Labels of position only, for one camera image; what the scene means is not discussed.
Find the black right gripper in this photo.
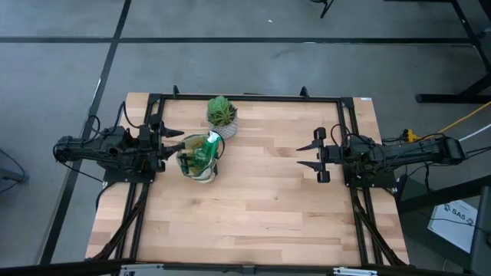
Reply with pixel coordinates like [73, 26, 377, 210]
[295, 126, 348, 184]

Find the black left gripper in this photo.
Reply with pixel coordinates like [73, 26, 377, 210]
[137, 113, 186, 173]

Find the green spray bottle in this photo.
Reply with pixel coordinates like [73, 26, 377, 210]
[190, 130, 223, 173]

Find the beige and green gardening bag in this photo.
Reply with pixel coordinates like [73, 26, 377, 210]
[175, 131, 226, 185]

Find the succulent in patterned pot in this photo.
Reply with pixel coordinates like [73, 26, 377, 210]
[206, 94, 239, 140]

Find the black stand leg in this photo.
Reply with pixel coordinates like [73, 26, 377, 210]
[309, 0, 335, 19]

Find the white cardboard box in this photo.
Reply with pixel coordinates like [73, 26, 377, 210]
[427, 199, 479, 255]

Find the black crossbar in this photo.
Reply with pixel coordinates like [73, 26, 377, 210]
[0, 259, 491, 276]

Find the black furniture panel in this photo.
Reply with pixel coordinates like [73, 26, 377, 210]
[470, 186, 491, 276]

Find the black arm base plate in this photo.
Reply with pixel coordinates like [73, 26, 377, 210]
[342, 168, 397, 189]
[102, 168, 157, 184]

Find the black aluminium table frame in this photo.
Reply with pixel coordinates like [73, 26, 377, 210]
[86, 84, 410, 269]

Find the yellow extension cable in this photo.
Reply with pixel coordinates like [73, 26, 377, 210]
[402, 100, 491, 143]

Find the silver metal bracket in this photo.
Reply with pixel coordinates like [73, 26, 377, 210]
[332, 266, 379, 276]

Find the black desk frame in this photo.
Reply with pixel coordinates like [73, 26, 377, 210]
[383, 0, 491, 104]

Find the white cable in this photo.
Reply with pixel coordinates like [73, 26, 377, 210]
[458, 123, 491, 143]

